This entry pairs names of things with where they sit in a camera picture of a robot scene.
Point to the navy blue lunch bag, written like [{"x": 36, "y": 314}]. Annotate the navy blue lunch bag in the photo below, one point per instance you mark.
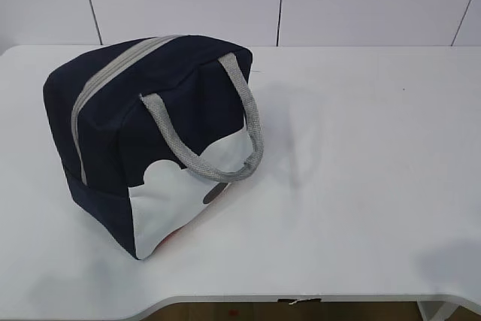
[{"x": 150, "y": 131}]

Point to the black tape on table edge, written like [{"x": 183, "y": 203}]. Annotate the black tape on table edge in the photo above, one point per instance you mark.
[{"x": 297, "y": 301}]

